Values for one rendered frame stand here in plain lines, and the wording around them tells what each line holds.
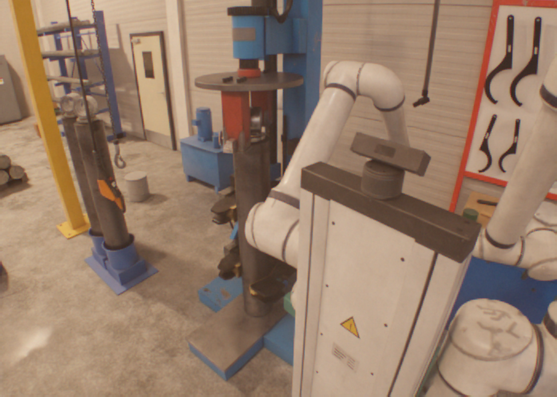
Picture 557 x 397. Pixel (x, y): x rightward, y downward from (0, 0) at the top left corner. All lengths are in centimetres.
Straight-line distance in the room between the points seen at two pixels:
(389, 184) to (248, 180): 137
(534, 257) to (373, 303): 52
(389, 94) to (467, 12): 222
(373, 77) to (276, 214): 56
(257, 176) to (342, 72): 88
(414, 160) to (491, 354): 42
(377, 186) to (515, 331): 43
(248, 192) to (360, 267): 131
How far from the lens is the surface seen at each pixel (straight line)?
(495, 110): 328
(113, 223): 296
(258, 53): 172
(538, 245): 106
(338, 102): 114
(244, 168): 182
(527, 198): 85
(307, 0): 202
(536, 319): 268
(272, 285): 220
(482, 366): 79
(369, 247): 62
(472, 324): 78
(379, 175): 54
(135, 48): 685
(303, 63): 203
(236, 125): 161
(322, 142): 108
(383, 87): 116
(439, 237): 53
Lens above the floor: 204
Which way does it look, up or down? 26 degrees down
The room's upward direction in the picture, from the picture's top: straight up
